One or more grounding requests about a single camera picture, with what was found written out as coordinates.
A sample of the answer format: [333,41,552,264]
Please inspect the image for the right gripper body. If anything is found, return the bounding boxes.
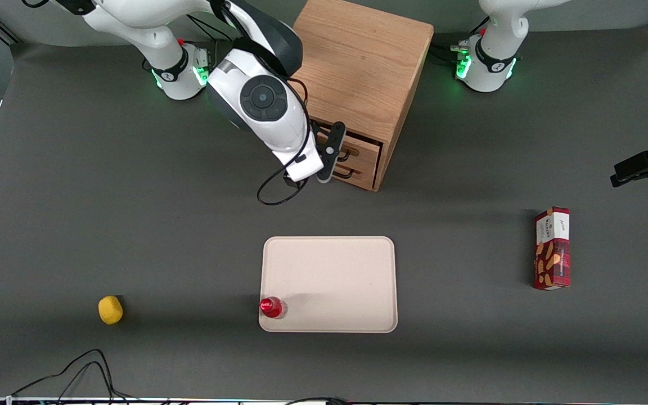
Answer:
[271,127,325,183]

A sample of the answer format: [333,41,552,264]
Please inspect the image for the wooden drawer with shorter handle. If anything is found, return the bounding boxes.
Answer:
[333,162,382,191]

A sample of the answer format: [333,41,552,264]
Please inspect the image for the beige plastic tray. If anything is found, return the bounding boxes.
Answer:
[259,236,398,334]

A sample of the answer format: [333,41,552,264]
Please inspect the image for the red snack box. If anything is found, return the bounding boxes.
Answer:
[532,206,572,291]

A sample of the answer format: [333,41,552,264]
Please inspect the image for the wooden drawer with longer handle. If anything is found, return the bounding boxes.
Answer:
[308,119,384,169]

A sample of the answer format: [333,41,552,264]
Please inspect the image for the black cable at right arm base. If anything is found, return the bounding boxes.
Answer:
[186,12,234,71]

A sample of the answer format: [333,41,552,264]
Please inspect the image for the black cable at table edge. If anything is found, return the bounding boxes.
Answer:
[283,396,354,405]

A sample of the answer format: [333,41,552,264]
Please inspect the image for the wooden drawer cabinet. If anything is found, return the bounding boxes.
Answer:
[291,0,435,192]

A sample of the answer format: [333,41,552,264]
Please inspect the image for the black cables at left arm base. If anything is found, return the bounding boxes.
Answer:
[429,17,491,66]

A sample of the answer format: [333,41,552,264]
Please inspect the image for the black wrist cable of right arm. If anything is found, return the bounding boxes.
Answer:
[256,76,311,206]

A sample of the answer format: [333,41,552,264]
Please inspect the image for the red-capped small bottle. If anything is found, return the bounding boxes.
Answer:
[260,296,289,320]

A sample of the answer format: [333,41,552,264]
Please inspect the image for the black cable long double run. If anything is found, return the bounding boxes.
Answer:
[8,348,133,403]

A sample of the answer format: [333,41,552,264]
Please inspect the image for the yellow lemon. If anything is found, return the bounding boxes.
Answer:
[98,295,124,326]

